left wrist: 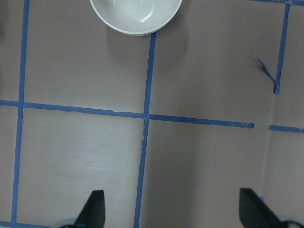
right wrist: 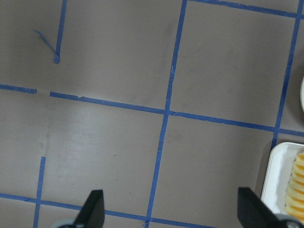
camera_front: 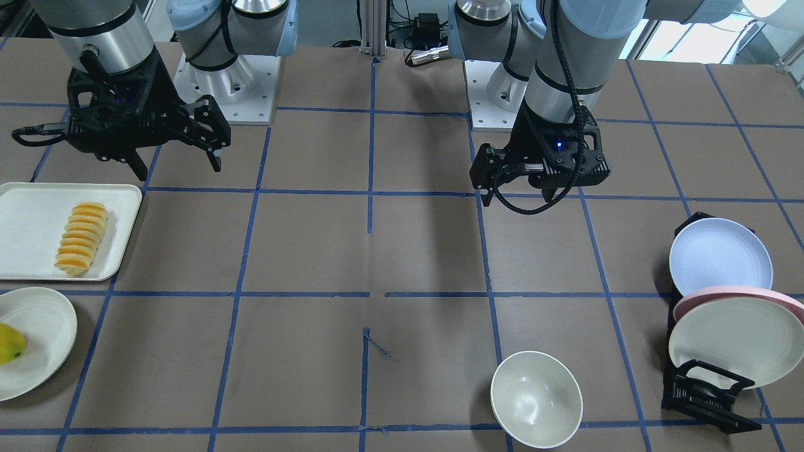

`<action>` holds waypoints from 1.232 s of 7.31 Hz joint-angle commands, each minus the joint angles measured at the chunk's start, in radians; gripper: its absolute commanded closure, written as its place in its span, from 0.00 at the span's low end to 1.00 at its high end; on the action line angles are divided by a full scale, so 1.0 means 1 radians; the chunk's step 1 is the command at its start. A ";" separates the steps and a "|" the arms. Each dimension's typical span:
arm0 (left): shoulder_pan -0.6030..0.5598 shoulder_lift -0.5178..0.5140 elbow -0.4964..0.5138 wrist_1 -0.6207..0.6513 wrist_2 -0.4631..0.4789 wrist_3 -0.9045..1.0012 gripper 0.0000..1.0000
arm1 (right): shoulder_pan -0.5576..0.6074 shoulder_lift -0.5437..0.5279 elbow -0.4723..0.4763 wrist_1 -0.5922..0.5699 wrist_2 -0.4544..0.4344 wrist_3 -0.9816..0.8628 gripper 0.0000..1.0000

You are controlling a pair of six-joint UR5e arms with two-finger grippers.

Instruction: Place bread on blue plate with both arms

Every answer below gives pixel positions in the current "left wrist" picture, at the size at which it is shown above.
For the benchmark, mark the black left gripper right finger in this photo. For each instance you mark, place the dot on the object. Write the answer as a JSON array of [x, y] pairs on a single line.
[[253, 212]]

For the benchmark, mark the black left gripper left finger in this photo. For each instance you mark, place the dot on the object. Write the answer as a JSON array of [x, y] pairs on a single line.
[[93, 212]]

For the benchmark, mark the white ceramic bowl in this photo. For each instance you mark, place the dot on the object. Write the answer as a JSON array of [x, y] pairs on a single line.
[[136, 17]]

